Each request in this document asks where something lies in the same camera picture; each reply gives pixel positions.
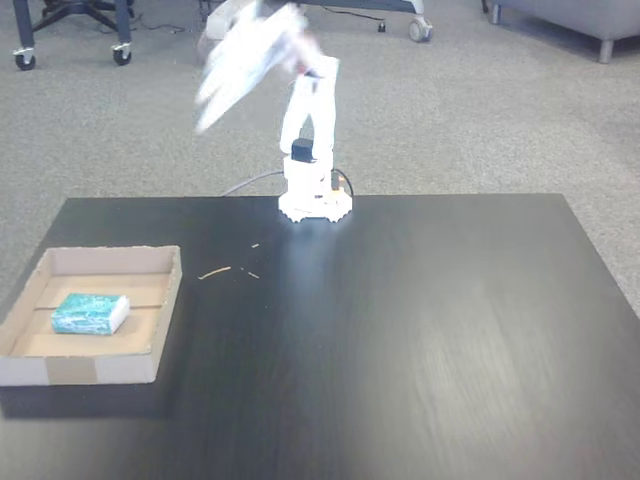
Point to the green and white block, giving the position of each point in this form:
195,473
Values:
90,315

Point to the shallow cardboard box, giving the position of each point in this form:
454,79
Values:
100,360

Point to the black cart leg with caster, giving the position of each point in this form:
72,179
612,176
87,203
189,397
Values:
23,30
122,30

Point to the black office chair base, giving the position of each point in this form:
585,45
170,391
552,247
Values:
85,9

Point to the white wheeled chair base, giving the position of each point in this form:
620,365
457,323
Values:
417,20

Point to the long cardboard scrap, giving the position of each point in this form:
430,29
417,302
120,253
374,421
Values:
215,273

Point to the grey sofa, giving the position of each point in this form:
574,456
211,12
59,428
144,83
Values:
575,15

